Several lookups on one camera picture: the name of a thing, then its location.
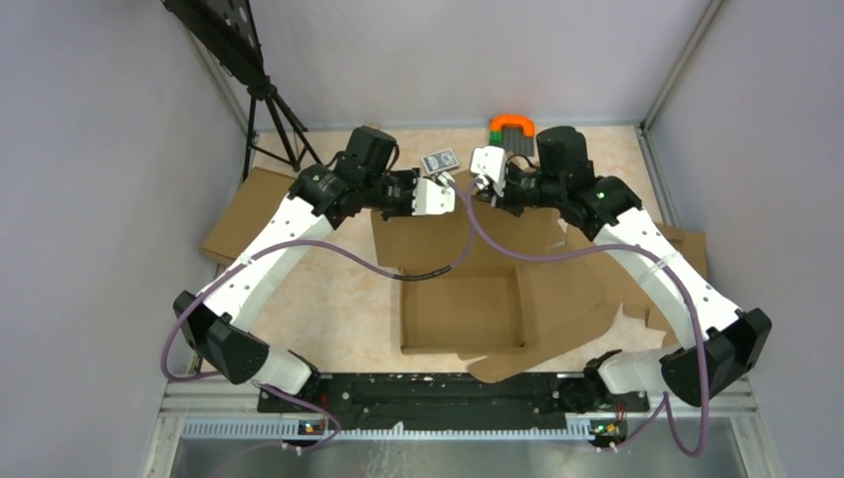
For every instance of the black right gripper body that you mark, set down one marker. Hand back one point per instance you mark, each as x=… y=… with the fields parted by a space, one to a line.
x=521 y=190

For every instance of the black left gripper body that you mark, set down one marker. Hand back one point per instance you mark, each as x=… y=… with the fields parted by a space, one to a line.
x=393 y=194

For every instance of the large cardboard box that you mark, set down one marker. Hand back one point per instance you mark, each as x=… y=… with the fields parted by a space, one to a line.
x=502 y=294

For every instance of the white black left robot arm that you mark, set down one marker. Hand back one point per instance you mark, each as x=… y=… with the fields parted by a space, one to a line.
x=217 y=322

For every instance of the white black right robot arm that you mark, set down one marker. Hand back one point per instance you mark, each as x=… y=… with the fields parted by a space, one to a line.
x=718 y=341

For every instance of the folded brown cardboard box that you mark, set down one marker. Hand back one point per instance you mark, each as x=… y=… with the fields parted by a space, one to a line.
x=250 y=210

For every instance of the orange green grey toy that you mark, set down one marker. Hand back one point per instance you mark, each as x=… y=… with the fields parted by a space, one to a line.
x=513 y=133

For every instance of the black tripod stand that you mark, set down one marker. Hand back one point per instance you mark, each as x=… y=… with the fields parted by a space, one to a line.
x=228 y=30

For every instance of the aluminium frame rail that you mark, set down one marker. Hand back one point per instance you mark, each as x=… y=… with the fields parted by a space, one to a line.
x=212 y=428

